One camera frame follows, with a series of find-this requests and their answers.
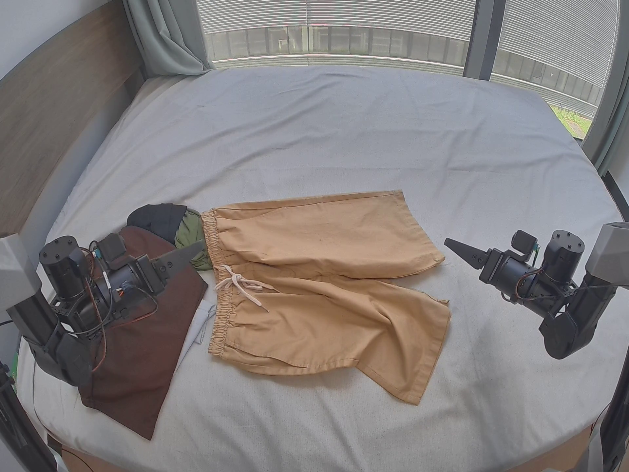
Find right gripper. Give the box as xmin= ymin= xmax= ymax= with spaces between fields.
xmin=479 ymin=247 xmax=562 ymax=316

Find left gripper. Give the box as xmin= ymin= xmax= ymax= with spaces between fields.
xmin=83 ymin=254 xmax=169 ymax=326

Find tan shorts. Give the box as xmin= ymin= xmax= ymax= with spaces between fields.
xmin=199 ymin=190 xmax=452 ymax=406

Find brown garment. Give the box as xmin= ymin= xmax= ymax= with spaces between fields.
xmin=79 ymin=226 xmax=209 ymax=442

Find black garment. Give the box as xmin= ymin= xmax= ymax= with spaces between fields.
xmin=127 ymin=204 xmax=190 ymax=245

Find white garment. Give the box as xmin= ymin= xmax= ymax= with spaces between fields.
xmin=172 ymin=299 xmax=217 ymax=377

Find green garment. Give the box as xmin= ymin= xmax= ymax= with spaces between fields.
xmin=173 ymin=208 xmax=213 ymax=271

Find grey-green curtain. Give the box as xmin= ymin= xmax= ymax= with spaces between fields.
xmin=115 ymin=0 xmax=217 ymax=78

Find window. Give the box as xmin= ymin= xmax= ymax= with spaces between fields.
xmin=187 ymin=0 xmax=629 ymax=178

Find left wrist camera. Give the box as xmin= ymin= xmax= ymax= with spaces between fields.
xmin=96 ymin=233 xmax=130 ymax=272

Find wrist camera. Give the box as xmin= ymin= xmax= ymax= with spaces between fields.
xmin=96 ymin=233 xmax=130 ymax=272
xmin=510 ymin=230 xmax=539 ymax=264

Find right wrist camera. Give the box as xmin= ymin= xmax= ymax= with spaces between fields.
xmin=510 ymin=230 xmax=539 ymax=264

